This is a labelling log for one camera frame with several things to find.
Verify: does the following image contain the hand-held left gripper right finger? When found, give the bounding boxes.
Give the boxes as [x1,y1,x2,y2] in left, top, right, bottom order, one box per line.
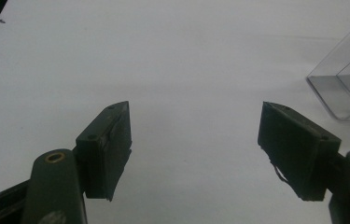
[257,101,343,203]

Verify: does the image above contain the clear plastic organizer box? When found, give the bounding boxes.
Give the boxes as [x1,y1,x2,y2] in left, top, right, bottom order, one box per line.
[305,8,350,123]

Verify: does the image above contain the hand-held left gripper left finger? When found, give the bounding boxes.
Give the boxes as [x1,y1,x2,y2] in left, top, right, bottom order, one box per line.
[75,100,133,203]

